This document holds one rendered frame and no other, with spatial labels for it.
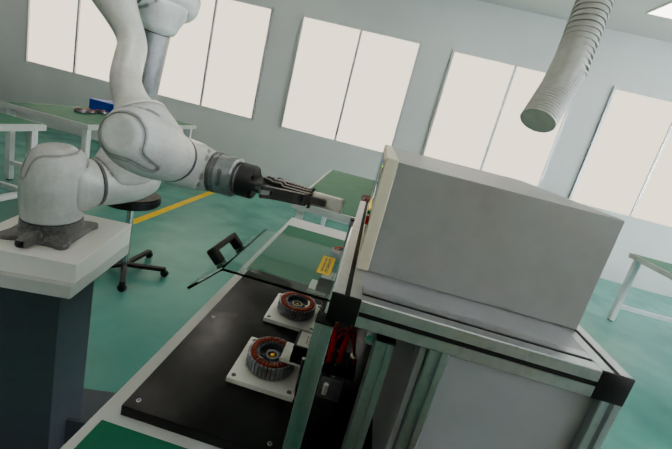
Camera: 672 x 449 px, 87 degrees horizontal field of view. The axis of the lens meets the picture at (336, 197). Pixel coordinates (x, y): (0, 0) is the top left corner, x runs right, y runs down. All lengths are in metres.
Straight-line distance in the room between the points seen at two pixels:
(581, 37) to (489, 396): 1.76
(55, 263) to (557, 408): 1.19
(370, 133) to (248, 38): 2.31
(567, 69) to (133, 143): 1.82
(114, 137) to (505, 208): 0.64
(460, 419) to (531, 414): 0.10
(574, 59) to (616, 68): 4.24
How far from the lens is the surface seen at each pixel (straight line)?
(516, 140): 5.75
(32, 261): 1.28
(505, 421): 0.70
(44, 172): 1.25
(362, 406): 0.67
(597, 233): 0.71
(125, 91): 0.76
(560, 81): 1.99
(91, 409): 1.92
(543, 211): 0.66
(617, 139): 6.31
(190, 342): 0.97
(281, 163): 5.68
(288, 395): 0.86
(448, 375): 0.63
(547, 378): 0.65
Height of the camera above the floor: 1.37
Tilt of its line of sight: 13 degrees down
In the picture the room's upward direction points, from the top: 14 degrees clockwise
